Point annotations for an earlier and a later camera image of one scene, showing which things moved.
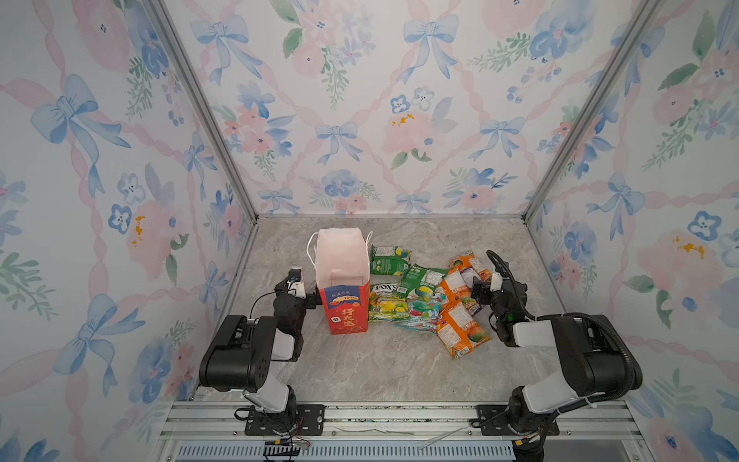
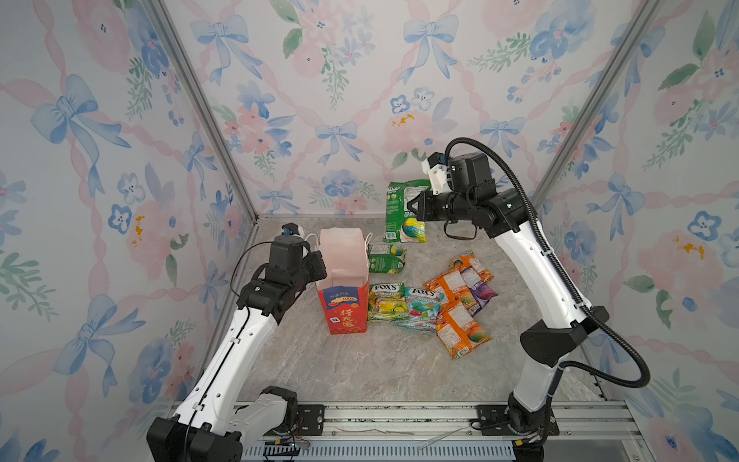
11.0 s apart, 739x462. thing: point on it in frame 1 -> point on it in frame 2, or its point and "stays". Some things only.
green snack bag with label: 416,277 -> 401,223
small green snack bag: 386,260 stays
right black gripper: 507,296 -> 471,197
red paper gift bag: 343,272 stays
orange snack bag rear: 470,261 stays
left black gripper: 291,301 -> 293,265
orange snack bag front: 458,332 stays
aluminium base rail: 220,432 stays
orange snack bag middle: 456,284 stays
